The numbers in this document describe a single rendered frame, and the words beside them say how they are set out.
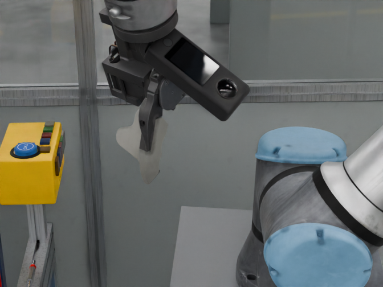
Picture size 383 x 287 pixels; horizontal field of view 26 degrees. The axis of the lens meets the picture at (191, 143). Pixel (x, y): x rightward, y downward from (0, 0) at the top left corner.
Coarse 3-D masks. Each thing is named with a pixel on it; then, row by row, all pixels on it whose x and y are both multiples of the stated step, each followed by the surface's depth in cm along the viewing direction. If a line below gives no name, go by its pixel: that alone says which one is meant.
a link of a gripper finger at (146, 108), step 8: (152, 96) 91; (144, 104) 92; (152, 104) 91; (144, 112) 92; (152, 112) 92; (160, 112) 93; (144, 120) 92; (152, 120) 92; (144, 128) 93; (152, 128) 93; (144, 136) 93; (152, 136) 94; (144, 144) 94
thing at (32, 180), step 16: (16, 128) 155; (32, 128) 155; (16, 144) 149; (0, 160) 144; (16, 160) 144; (32, 160) 144; (48, 160) 144; (0, 176) 145; (16, 176) 145; (32, 176) 145; (48, 176) 145; (0, 192) 146; (16, 192) 146; (32, 192) 146; (48, 192) 146
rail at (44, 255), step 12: (48, 228) 163; (48, 240) 159; (36, 252) 157; (48, 252) 160; (24, 264) 152; (36, 264) 152; (48, 264) 158; (24, 276) 149; (36, 276) 149; (48, 276) 158
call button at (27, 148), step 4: (20, 144) 147; (24, 144) 147; (28, 144) 147; (32, 144) 147; (16, 148) 146; (20, 148) 145; (24, 148) 145; (28, 148) 145; (32, 148) 145; (36, 148) 146; (16, 152) 145; (20, 152) 144; (24, 152) 144; (28, 152) 145; (32, 152) 145; (36, 152) 146
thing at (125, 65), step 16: (176, 16) 88; (128, 32) 87; (144, 32) 86; (160, 32) 87; (112, 48) 95; (128, 48) 93; (144, 48) 90; (112, 64) 93; (128, 64) 93; (144, 64) 93; (112, 80) 96; (128, 80) 93; (144, 80) 91; (160, 80) 91; (128, 96) 96; (144, 96) 94; (160, 96) 92; (176, 96) 94
